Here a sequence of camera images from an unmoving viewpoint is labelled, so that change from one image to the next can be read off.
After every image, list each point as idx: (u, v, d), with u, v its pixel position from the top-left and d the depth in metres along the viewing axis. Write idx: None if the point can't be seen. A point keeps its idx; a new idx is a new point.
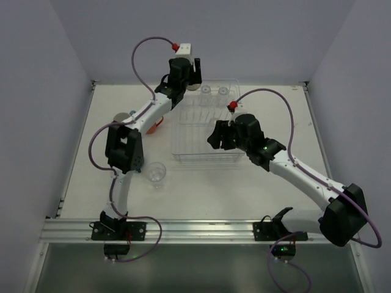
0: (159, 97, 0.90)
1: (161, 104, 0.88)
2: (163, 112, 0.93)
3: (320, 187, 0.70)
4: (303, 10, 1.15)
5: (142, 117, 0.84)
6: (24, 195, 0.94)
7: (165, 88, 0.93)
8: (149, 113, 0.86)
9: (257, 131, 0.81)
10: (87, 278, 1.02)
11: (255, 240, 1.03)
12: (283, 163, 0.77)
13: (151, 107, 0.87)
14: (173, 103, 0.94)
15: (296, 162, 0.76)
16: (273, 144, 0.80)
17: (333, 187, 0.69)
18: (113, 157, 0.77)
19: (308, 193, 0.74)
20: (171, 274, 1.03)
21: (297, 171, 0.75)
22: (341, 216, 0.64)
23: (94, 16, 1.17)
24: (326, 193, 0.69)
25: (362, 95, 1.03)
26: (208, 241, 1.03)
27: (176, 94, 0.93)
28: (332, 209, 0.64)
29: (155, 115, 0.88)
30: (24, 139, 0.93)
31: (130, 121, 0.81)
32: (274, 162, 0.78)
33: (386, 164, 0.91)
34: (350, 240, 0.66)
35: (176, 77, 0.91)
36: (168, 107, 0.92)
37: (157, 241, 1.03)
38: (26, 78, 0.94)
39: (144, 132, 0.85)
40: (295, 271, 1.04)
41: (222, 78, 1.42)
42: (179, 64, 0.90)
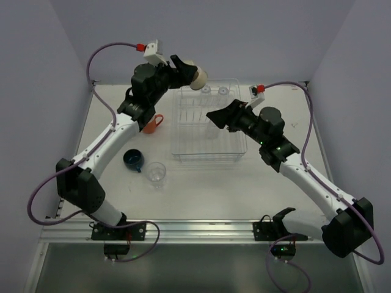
0: (121, 119, 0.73)
1: (123, 129, 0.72)
2: (131, 135, 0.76)
3: (329, 198, 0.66)
4: (302, 10, 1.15)
5: (98, 149, 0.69)
6: (24, 195, 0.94)
7: (130, 107, 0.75)
8: (107, 143, 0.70)
9: (279, 131, 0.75)
10: (87, 278, 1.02)
11: (255, 240, 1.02)
12: (294, 166, 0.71)
13: (109, 135, 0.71)
14: (140, 124, 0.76)
15: (308, 166, 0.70)
16: (286, 146, 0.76)
17: (343, 198, 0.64)
18: (69, 197, 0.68)
19: (316, 201, 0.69)
20: (171, 274, 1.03)
21: (307, 177, 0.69)
22: (347, 229, 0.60)
23: (93, 17, 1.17)
24: (335, 204, 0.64)
25: (363, 95, 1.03)
26: (208, 241, 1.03)
27: (144, 112, 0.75)
28: (338, 220, 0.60)
29: (117, 143, 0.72)
30: (24, 139, 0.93)
31: (81, 158, 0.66)
32: (285, 164, 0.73)
33: (386, 164, 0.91)
34: (351, 252, 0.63)
35: (142, 91, 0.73)
36: (136, 127, 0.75)
37: (156, 241, 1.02)
38: (25, 78, 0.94)
39: (103, 166, 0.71)
40: (295, 271, 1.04)
41: (222, 79, 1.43)
42: (144, 75, 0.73)
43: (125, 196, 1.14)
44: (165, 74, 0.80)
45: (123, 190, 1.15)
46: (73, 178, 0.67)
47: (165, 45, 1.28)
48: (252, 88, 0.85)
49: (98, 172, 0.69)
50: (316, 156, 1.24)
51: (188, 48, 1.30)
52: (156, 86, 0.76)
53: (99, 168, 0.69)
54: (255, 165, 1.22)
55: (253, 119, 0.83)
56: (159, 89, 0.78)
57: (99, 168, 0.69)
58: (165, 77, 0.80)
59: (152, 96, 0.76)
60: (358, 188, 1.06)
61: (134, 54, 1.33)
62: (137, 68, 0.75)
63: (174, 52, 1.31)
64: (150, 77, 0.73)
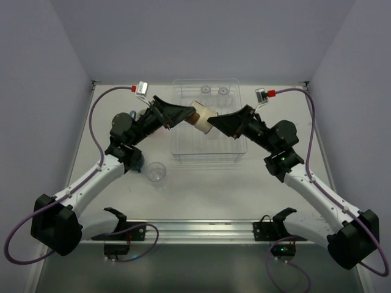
0: (107, 160, 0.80)
1: (109, 169, 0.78)
2: (116, 174, 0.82)
3: (335, 209, 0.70)
4: (302, 10, 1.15)
5: (80, 187, 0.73)
6: (24, 196, 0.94)
7: (114, 150, 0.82)
8: (91, 183, 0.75)
9: (291, 147, 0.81)
10: (87, 278, 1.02)
11: (255, 240, 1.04)
12: (299, 177, 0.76)
13: (94, 174, 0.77)
14: (126, 165, 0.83)
15: (313, 178, 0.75)
16: (291, 156, 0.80)
17: (348, 210, 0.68)
18: (44, 235, 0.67)
19: (321, 212, 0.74)
20: (171, 274, 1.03)
21: (313, 188, 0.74)
22: (353, 241, 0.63)
23: (93, 17, 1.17)
24: (341, 216, 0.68)
25: (363, 95, 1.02)
26: (208, 241, 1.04)
27: (129, 156, 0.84)
28: (344, 232, 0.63)
29: (100, 183, 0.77)
30: (24, 139, 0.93)
31: (64, 195, 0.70)
32: (290, 175, 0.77)
33: (386, 164, 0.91)
34: (357, 264, 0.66)
35: (123, 138, 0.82)
36: (121, 169, 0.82)
37: (156, 241, 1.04)
38: (25, 79, 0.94)
39: (83, 206, 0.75)
40: (295, 272, 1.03)
41: (222, 79, 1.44)
42: (123, 126, 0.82)
43: (125, 196, 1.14)
44: (149, 118, 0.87)
45: (123, 190, 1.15)
46: (49, 218, 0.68)
47: (164, 45, 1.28)
48: (261, 93, 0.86)
49: (78, 210, 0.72)
50: (316, 156, 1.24)
51: (187, 49, 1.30)
52: (137, 132, 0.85)
53: (80, 206, 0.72)
54: (255, 165, 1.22)
55: (263, 126, 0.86)
56: (141, 133, 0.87)
57: (79, 206, 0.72)
58: (149, 122, 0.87)
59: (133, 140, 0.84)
60: (358, 188, 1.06)
61: (134, 55, 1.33)
62: (115, 118, 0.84)
63: (174, 52, 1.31)
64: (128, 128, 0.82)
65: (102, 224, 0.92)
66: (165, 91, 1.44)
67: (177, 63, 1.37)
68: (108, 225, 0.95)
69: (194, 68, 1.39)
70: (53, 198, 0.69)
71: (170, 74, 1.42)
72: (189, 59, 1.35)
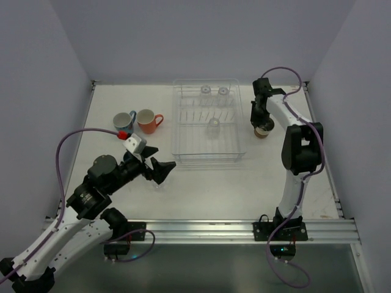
0: (67, 215, 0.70)
1: (67, 227, 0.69)
2: (83, 226, 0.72)
3: (291, 118, 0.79)
4: (303, 8, 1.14)
5: (36, 253, 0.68)
6: (23, 195, 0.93)
7: (81, 196, 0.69)
8: (46, 247, 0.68)
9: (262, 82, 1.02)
10: (88, 279, 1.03)
11: (255, 240, 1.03)
12: (275, 99, 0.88)
13: (51, 237, 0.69)
14: (93, 215, 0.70)
15: (286, 101, 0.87)
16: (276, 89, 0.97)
17: (301, 118, 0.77)
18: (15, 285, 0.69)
19: (284, 124, 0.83)
20: (171, 275, 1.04)
21: (281, 107, 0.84)
22: (295, 138, 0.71)
23: (92, 16, 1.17)
24: (293, 121, 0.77)
25: (364, 94, 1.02)
26: (208, 241, 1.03)
27: (96, 207, 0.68)
28: (289, 129, 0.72)
29: (61, 243, 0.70)
30: (21, 138, 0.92)
31: (18, 264, 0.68)
32: (269, 99, 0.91)
33: (385, 165, 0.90)
34: (297, 166, 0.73)
35: (98, 183, 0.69)
36: (84, 222, 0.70)
37: (154, 242, 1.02)
38: (23, 77, 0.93)
39: (48, 263, 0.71)
40: (295, 271, 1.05)
41: (222, 79, 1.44)
42: (104, 168, 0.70)
43: (125, 196, 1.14)
44: (132, 166, 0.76)
45: (123, 190, 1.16)
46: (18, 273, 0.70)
47: (164, 44, 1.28)
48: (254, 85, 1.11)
49: (38, 273, 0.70)
50: None
51: (187, 48, 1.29)
52: (115, 179, 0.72)
53: (42, 267, 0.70)
54: (255, 165, 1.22)
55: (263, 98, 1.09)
56: (120, 182, 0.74)
57: (39, 270, 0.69)
58: (132, 171, 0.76)
59: (109, 188, 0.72)
60: (357, 189, 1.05)
61: (134, 55, 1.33)
62: (101, 159, 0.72)
63: (174, 51, 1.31)
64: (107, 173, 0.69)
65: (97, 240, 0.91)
66: (165, 91, 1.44)
67: (176, 63, 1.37)
68: (105, 237, 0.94)
69: (194, 68, 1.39)
70: (14, 260, 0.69)
71: (170, 74, 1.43)
72: (189, 59, 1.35)
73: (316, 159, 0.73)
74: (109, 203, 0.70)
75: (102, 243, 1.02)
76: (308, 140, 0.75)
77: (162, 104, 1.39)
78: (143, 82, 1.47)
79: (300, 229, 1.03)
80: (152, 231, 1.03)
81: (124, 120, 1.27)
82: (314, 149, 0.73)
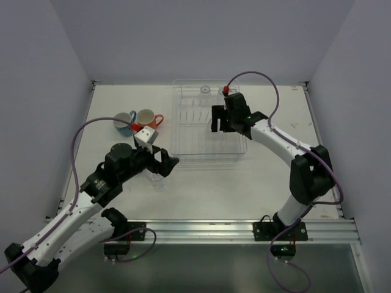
0: (81, 199, 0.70)
1: (81, 212, 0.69)
2: (95, 213, 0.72)
3: (289, 148, 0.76)
4: (303, 9, 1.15)
5: (49, 236, 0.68)
6: (22, 195, 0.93)
7: (95, 182, 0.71)
8: (60, 231, 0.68)
9: (242, 103, 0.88)
10: (88, 279, 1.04)
11: (255, 240, 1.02)
12: (261, 128, 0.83)
13: (65, 220, 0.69)
14: (103, 200, 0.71)
15: (274, 127, 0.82)
16: (257, 116, 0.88)
17: (300, 146, 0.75)
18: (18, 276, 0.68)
19: (283, 156, 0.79)
20: (172, 274, 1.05)
21: (272, 135, 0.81)
22: (305, 170, 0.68)
23: (92, 16, 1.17)
24: (294, 152, 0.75)
25: (363, 94, 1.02)
26: (208, 241, 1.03)
27: (109, 191, 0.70)
28: (296, 163, 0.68)
29: (74, 227, 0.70)
30: (21, 138, 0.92)
31: (29, 248, 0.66)
32: (254, 129, 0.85)
33: (385, 165, 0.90)
34: (313, 198, 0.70)
35: (115, 168, 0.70)
36: (97, 208, 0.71)
37: (154, 242, 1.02)
38: (22, 77, 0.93)
39: (57, 250, 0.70)
40: (295, 271, 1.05)
41: (222, 79, 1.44)
42: (121, 154, 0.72)
43: (124, 196, 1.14)
44: (142, 158, 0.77)
45: (123, 190, 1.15)
46: None
47: (164, 44, 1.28)
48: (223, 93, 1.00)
49: (47, 259, 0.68)
50: None
51: (187, 48, 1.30)
52: (129, 167, 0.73)
53: (51, 253, 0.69)
54: (255, 165, 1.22)
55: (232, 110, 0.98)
56: (132, 171, 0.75)
57: (49, 256, 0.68)
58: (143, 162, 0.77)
59: (123, 176, 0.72)
60: (357, 189, 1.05)
61: (134, 55, 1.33)
62: (115, 147, 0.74)
63: (174, 52, 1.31)
64: (124, 158, 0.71)
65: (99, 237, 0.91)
66: (165, 91, 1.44)
67: (176, 63, 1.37)
68: (106, 235, 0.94)
69: (193, 67, 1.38)
70: (23, 245, 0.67)
71: (170, 74, 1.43)
72: (189, 59, 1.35)
73: (327, 184, 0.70)
74: (120, 191, 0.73)
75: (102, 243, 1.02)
76: (314, 166, 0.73)
77: (162, 104, 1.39)
78: (143, 81, 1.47)
79: (300, 229, 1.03)
80: (154, 231, 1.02)
81: (123, 120, 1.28)
82: (322, 174, 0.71)
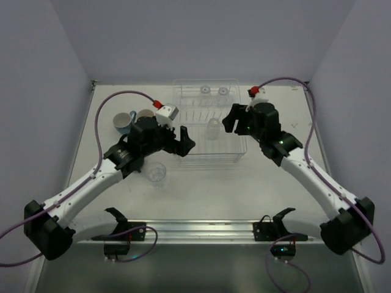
0: (104, 166, 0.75)
1: (104, 176, 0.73)
2: (113, 182, 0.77)
3: (332, 196, 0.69)
4: (303, 8, 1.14)
5: (71, 197, 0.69)
6: (23, 195, 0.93)
7: (119, 152, 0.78)
8: (83, 191, 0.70)
9: (275, 122, 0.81)
10: (87, 279, 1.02)
11: (255, 240, 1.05)
12: (297, 162, 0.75)
13: (87, 183, 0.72)
14: (124, 171, 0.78)
15: (311, 163, 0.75)
16: (289, 139, 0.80)
17: (345, 198, 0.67)
18: (33, 240, 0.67)
19: (319, 198, 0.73)
20: (171, 274, 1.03)
21: (311, 174, 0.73)
22: (347, 229, 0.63)
23: (92, 16, 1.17)
24: (337, 202, 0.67)
25: (363, 94, 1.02)
26: (208, 241, 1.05)
27: (132, 161, 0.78)
28: (340, 221, 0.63)
29: (95, 191, 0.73)
30: (21, 138, 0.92)
31: (51, 205, 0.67)
32: (288, 159, 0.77)
33: (385, 164, 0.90)
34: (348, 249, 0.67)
35: (139, 139, 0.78)
36: (118, 176, 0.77)
37: (156, 242, 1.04)
38: (23, 77, 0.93)
39: (75, 214, 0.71)
40: (295, 272, 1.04)
41: (222, 79, 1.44)
42: (146, 126, 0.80)
43: (125, 196, 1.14)
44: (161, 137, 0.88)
45: (123, 190, 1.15)
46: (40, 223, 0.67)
47: (164, 44, 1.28)
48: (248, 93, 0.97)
49: (66, 221, 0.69)
50: (316, 155, 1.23)
51: (187, 48, 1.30)
52: (151, 141, 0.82)
53: (71, 215, 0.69)
54: (255, 165, 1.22)
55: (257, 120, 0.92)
56: (151, 146, 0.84)
57: (68, 217, 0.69)
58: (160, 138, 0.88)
59: (144, 148, 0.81)
60: (358, 188, 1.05)
61: (134, 55, 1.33)
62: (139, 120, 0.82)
63: (174, 51, 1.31)
64: (149, 130, 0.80)
65: (104, 227, 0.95)
66: (165, 91, 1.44)
67: (176, 63, 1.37)
68: (109, 227, 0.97)
69: (193, 67, 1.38)
70: (44, 204, 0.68)
71: (170, 74, 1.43)
72: (189, 59, 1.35)
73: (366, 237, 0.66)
74: (140, 162, 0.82)
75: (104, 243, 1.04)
76: None
77: (162, 104, 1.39)
78: (143, 82, 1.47)
79: None
80: (156, 230, 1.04)
81: (124, 120, 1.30)
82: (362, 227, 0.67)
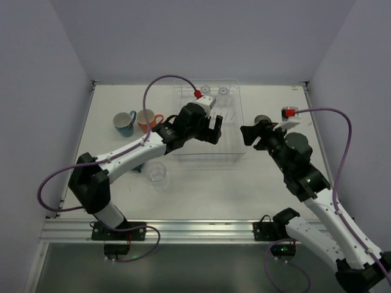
0: (153, 138, 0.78)
1: (151, 146, 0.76)
2: (157, 154, 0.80)
3: (357, 248, 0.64)
4: (303, 9, 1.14)
5: (121, 156, 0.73)
6: (23, 195, 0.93)
7: (166, 129, 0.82)
8: (132, 154, 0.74)
9: (306, 159, 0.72)
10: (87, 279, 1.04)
11: (255, 240, 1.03)
12: (324, 207, 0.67)
13: (137, 148, 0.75)
14: (167, 146, 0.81)
15: (340, 210, 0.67)
16: (317, 176, 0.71)
17: (372, 252, 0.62)
18: (75, 190, 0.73)
19: (341, 245, 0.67)
20: (171, 274, 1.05)
21: (338, 223, 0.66)
22: (369, 285, 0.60)
23: (92, 16, 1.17)
24: (363, 257, 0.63)
25: (363, 94, 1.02)
26: (208, 241, 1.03)
27: (176, 138, 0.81)
28: (364, 278, 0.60)
29: (141, 157, 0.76)
30: (21, 138, 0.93)
31: (103, 159, 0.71)
32: (314, 202, 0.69)
33: (385, 165, 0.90)
34: None
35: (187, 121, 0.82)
36: (161, 150, 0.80)
37: (157, 242, 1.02)
38: (22, 77, 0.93)
39: (120, 174, 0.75)
40: (294, 271, 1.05)
41: (222, 79, 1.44)
42: (195, 110, 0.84)
43: (125, 196, 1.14)
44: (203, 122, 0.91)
45: (123, 190, 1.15)
46: (87, 174, 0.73)
47: (164, 44, 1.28)
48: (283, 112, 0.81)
49: (113, 177, 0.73)
50: (316, 155, 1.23)
51: (187, 48, 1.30)
52: (196, 125, 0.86)
53: (116, 173, 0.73)
54: (256, 165, 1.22)
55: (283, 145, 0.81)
56: (194, 130, 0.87)
57: (115, 174, 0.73)
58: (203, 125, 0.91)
59: (189, 130, 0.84)
60: (357, 189, 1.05)
61: (134, 55, 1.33)
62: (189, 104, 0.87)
63: (174, 51, 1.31)
64: (197, 115, 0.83)
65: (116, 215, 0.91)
66: (165, 91, 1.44)
67: (176, 63, 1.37)
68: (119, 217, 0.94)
69: (194, 67, 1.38)
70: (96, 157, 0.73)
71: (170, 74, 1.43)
72: (189, 59, 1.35)
73: None
74: (183, 141, 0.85)
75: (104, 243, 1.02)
76: None
77: (161, 104, 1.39)
78: (143, 82, 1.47)
79: None
80: (157, 230, 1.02)
81: (123, 120, 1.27)
82: None
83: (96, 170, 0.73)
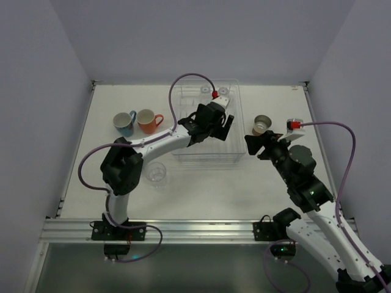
0: (179, 130, 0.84)
1: (178, 137, 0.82)
2: (182, 144, 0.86)
3: (358, 260, 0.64)
4: (303, 8, 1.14)
5: (153, 143, 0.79)
6: (23, 195, 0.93)
7: (189, 122, 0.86)
8: (163, 142, 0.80)
9: (310, 171, 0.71)
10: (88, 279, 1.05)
11: (255, 240, 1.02)
12: (327, 220, 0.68)
13: (167, 137, 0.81)
14: (191, 140, 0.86)
15: (343, 223, 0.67)
16: (320, 188, 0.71)
17: (372, 265, 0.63)
18: (107, 173, 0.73)
19: (343, 257, 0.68)
20: (171, 274, 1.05)
21: (339, 234, 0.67)
22: None
23: (92, 16, 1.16)
24: (364, 270, 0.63)
25: (364, 94, 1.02)
26: (208, 241, 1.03)
27: (198, 132, 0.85)
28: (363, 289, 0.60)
29: (168, 145, 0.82)
30: (21, 138, 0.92)
31: (138, 143, 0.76)
32: (317, 214, 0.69)
33: (386, 165, 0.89)
34: None
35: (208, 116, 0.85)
36: (185, 141, 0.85)
37: (159, 242, 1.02)
38: (22, 77, 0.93)
39: (149, 159, 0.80)
40: (293, 271, 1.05)
41: (222, 79, 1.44)
42: (217, 107, 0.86)
43: None
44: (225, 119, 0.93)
45: None
46: (120, 157, 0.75)
47: (164, 44, 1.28)
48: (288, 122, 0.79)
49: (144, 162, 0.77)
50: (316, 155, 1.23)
51: (187, 48, 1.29)
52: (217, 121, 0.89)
53: (148, 158, 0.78)
54: (256, 165, 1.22)
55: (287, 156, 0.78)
56: (215, 127, 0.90)
57: (146, 159, 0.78)
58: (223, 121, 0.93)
59: (210, 126, 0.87)
60: (358, 189, 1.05)
61: (134, 55, 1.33)
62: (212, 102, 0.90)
63: (175, 51, 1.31)
64: (218, 112, 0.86)
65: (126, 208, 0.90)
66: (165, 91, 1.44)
67: (176, 63, 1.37)
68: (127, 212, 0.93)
69: (194, 67, 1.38)
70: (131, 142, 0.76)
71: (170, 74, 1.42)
72: (189, 59, 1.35)
73: None
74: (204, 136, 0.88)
75: (104, 243, 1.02)
76: None
77: (161, 104, 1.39)
78: (143, 82, 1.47)
79: None
80: (160, 231, 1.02)
81: (123, 120, 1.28)
82: None
83: (129, 153, 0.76)
